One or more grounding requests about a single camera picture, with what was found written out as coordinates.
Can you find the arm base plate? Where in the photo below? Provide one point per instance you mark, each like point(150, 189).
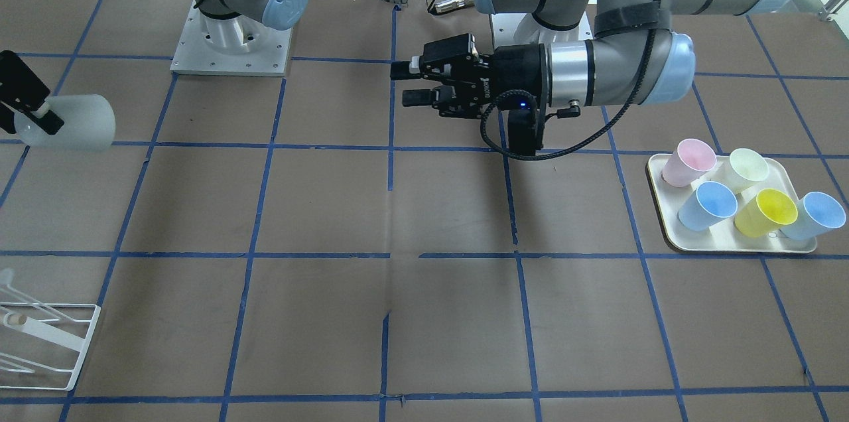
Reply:
point(234, 47)
point(517, 24)

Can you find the pink plastic cup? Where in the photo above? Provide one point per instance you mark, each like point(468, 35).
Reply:
point(691, 159)

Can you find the pale green plastic cup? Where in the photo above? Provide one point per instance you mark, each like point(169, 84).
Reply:
point(744, 168)

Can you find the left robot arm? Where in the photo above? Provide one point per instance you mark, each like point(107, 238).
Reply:
point(586, 52)

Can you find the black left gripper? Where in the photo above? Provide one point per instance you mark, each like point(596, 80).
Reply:
point(519, 71)

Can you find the white wire cup rack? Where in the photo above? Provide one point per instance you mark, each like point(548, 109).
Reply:
point(44, 344)

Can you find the cream plastic tray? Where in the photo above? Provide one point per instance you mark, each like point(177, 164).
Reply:
point(720, 238)

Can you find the grey white plastic cup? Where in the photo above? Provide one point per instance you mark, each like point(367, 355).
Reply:
point(89, 124)

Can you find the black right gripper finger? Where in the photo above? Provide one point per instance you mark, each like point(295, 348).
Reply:
point(24, 94)

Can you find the blue plastic cup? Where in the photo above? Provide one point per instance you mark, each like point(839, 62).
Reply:
point(817, 213)
point(709, 204)

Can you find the yellow plastic cup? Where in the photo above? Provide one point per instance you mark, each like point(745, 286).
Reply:
point(768, 211)

